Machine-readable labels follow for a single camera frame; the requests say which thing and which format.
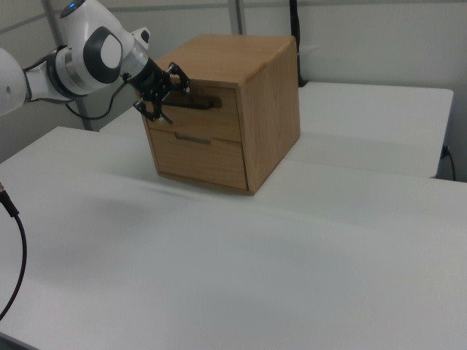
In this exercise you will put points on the wooden drawer cabinet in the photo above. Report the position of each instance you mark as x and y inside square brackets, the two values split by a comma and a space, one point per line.
[270, 109]

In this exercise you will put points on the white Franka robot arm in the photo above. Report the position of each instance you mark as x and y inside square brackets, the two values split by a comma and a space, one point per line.
[91, 54]

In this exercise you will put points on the black vertical pole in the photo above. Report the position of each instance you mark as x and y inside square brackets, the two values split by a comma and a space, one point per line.
[296, 40]

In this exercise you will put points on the wooden drawer with cutout grip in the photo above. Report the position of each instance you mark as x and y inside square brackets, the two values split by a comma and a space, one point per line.
[204, 164]

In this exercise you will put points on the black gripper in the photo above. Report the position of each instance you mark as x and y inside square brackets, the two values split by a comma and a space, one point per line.
[147, 80]

